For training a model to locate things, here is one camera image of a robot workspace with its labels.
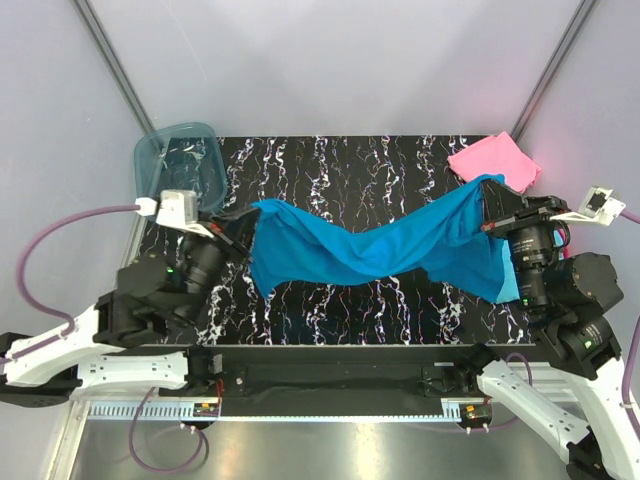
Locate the teal plastic bin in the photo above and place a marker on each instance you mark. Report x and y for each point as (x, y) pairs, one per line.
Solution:
(184, 157)

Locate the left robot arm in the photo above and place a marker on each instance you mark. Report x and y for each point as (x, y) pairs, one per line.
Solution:
(99, 349)

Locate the magenta folded t-shirt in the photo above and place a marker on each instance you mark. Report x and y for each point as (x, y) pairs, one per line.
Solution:
(566, 235)

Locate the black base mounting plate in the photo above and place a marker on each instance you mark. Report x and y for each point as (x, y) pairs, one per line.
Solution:
(334, 381)

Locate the light blue folded t-shirt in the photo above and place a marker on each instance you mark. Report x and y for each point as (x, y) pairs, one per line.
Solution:
(509, 291)

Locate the corner frame post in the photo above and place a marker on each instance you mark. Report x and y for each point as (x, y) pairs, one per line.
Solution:
(107, 52)
(578, 21)

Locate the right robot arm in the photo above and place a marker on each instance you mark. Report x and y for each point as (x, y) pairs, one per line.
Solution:
(567, 299)

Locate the slotted cable duct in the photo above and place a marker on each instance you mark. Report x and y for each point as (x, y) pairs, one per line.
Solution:
(447, 411)

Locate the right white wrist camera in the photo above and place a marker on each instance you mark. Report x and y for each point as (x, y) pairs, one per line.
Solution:
(599, 207)

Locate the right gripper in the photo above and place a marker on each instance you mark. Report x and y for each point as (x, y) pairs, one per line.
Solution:
(503, 207)

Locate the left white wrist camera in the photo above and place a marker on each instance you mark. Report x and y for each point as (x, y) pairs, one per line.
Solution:
(175, 209)

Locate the left corner frame post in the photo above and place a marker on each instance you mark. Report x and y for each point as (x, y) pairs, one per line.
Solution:
(107, 52)

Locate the pink folded t-shirt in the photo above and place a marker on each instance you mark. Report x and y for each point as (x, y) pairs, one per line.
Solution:
(496, 155)

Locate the right corner frame post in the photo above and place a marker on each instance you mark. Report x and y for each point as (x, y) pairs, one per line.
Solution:
(578, 21)

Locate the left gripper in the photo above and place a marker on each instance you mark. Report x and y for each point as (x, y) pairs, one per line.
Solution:
(241, 230)

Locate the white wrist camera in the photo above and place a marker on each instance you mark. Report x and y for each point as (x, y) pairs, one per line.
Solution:
(175, 209)
(599, 207)

